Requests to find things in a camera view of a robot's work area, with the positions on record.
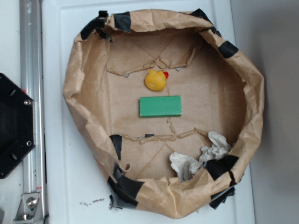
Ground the crumpled white paper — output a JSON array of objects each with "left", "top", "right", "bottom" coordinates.
[{"left": 169, "top": 132, "right": 232, "bottom": 182}]

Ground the green rectangular block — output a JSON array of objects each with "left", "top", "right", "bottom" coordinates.
[{"left": 139, "top": 96, "right": 182, "bottom": 118}]

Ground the brown paper bag bin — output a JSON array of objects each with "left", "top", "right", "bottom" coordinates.
[{"left": 63, "top": 9, "right": 264, "bottom": 218}]

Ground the yellow rubber duck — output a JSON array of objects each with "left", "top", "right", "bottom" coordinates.
[{"left": 144, "top": 69, "right": 169, "bottom": 91}]

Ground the white plastic tray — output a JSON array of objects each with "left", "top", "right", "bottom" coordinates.
[{"left": 42, "top": 0, "right": 255, "bottom": 224}]

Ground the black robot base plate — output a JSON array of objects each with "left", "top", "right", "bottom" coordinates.
[{"left": 0, "top": 73, "right": 35, "bottom": 179}]

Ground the aluminium extrusion rail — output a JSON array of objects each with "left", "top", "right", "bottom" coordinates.
[{"left": 19, "top": 0, "right": 49, "bottom": 224}]

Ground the metal corner bracket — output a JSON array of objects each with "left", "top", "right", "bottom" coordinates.
[{"left": 13, "top": 192, "right": 46, "bottom": 224}]

